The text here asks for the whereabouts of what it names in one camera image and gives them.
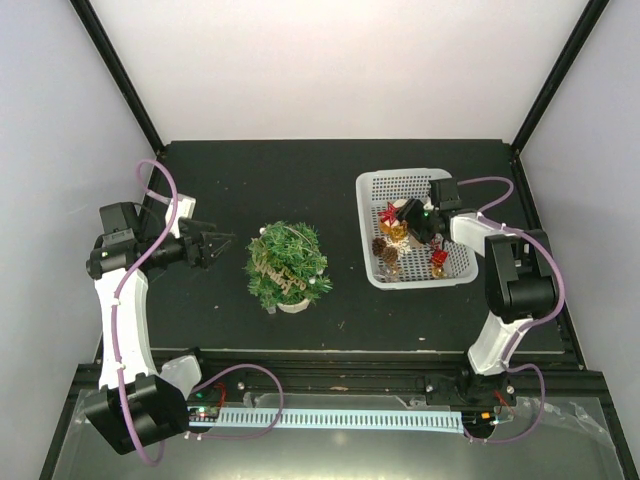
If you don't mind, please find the small green christmas tree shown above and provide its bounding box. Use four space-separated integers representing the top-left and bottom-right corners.
244 221 335 311

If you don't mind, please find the red star tree topper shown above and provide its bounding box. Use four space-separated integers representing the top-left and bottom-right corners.
378 202 398 229

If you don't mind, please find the gold gift box ornament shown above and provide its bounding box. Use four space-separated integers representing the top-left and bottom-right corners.
388 224 408 242

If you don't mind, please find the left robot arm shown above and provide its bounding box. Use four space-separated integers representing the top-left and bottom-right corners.
85 195 234 455

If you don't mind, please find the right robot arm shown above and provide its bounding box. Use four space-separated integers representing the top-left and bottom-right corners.
396 178 565 403

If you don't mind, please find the white tree pot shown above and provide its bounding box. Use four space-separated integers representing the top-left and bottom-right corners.
277 298 311 314

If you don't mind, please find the brown pine cone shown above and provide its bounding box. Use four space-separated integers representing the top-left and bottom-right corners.
380 245 399 266
371 237 388 257

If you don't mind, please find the white perforated plastic basket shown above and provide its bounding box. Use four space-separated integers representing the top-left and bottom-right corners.
356 168 478 290

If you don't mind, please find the white snowflake ornament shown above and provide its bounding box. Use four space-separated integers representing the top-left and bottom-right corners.
393 238 412 257

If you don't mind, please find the red gift box ornament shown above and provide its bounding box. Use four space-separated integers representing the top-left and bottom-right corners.
430 249 448 268

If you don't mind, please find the gold bell ornament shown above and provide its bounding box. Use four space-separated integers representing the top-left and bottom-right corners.
432 266 447 278

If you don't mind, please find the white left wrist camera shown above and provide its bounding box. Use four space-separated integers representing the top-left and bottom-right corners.
165 194 196 239

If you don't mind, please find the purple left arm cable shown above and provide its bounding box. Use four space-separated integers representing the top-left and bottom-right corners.
112 159 285 466

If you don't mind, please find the light blue cable duct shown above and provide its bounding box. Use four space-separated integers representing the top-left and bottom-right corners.
189 406 464 434

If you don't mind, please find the black frame post left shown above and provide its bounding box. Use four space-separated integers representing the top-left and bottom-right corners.
70 0 165 155

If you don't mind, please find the black frame post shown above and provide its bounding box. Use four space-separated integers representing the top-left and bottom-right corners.
511 0 610 155
70 0 165 155

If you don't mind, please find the black frame post right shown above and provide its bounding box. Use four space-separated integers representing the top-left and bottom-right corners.
511 0 610 155

